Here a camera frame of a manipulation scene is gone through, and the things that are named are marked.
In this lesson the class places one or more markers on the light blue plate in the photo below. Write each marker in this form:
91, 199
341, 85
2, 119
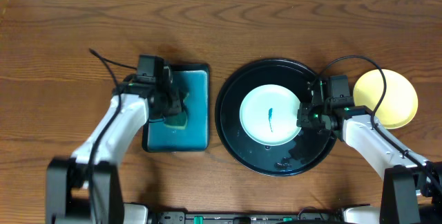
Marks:
269, 114

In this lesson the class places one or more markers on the black rectangular water tray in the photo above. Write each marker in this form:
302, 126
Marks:
193, 81

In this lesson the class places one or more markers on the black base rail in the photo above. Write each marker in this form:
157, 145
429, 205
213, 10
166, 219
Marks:
241, 218

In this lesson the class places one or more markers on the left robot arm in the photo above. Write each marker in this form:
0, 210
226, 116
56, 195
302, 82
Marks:
85, 188

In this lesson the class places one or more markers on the round black tray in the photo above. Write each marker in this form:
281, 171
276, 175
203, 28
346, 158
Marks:
301, 153

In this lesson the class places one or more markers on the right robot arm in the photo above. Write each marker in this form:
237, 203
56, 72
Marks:
411, 183

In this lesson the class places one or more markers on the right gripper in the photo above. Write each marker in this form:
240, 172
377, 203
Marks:
303, 119

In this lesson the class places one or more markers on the yellow plate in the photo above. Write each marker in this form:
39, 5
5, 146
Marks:
400, 104

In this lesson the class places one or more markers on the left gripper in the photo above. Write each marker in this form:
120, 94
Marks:
174, 104

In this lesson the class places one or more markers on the green scrubbing sponge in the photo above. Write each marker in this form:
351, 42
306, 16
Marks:
178, 121

